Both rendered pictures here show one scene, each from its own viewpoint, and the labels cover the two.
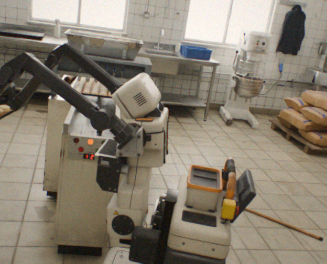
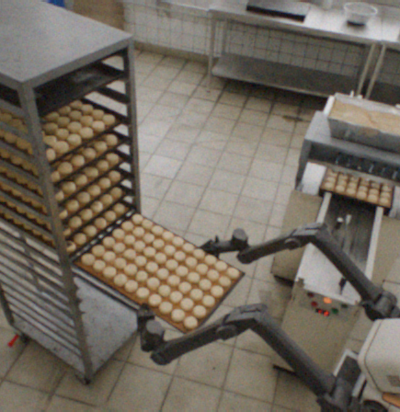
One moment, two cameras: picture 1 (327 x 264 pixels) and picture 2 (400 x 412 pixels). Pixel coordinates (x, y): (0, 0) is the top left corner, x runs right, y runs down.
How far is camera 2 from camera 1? 1.12 m
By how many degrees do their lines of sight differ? 33
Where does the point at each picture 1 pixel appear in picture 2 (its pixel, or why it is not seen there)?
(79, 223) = not seen: hidden behind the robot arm
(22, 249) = (239, 351)
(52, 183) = (280, 268)
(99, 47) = (371, 138)
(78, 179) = (305, 324)
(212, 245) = not seen: outside the picture
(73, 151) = (305, 303)
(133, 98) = (386, 376)
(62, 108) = (306, 201)
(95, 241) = not seen: hidden behind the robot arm
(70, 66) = (325, 153)
